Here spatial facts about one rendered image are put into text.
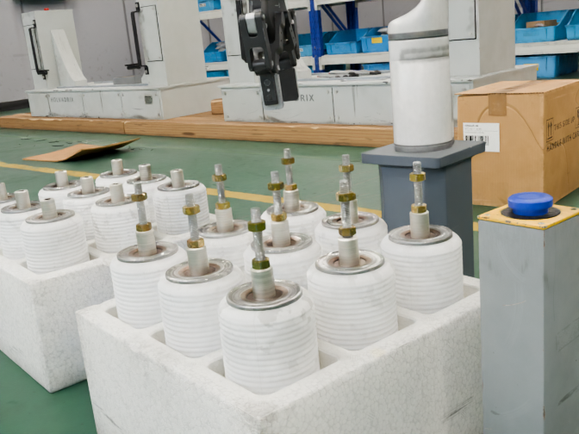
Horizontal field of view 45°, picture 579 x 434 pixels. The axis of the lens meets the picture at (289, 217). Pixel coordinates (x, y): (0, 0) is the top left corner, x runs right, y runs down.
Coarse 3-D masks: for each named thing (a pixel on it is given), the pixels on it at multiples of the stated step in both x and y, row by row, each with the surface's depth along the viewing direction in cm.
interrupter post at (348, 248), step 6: (342, 240) 74; (348, 240) 74; (354, 240) 74; (342, 246) 74; (348, 246) 74; (354, 246) 74; (342, 252) 75; (348, 252) 74; (354, 252) 75; (342, 258) 75; (348, 258) 75; (354, 258) 75; (342, 264) 75; (348, 264) 75; (354, 264) 75
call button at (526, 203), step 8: (528, 192) 67; (536, 192) 66; (512, 200) 65; (520, 200) 64; (528, 200) 64; (536, 200) 64; (544, 200) 64; (552, 200) 64; (520, 208) 64; (528, 208) 64; (536, 208) 64; (544, 208) 64
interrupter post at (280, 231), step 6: (276, 222) 83; (282, 222) 83; (288, 222) 84; (276, 228) 83; (282, 228) 83; (288, 228) 84; (276, 234) 84; (282, 234) 84; (288, 234) 84; (276, 240) 84; (282, 240) 84; (288, 240) 84; (276, 246) 84; (282, 246) 84
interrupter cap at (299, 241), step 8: (296, 232) 88; (264, 240) 86; (296, 240) 85; (304, 240) 84; (312, 240) 84; (272, 248) 83; (280, 248) 82; (288, 248) 82; (296, 248) 82; (304, 248) 82
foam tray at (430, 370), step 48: (96, 336) 85; (144, 336) 80; (432, 336) 74; (480, 336) 80; (96, 384) 89; (144, 384) 77; (192, 384) 68; (336, 384) 66; (384, 384) 70; (432, 384) 76; (480, 384) 82; (144, 432) 81; (192, 432) 71; (240, 432) 63; (288, 432) 63; (336, 432) 67; (384, 432) 72; (432, 432) 77; (480, 432) 83
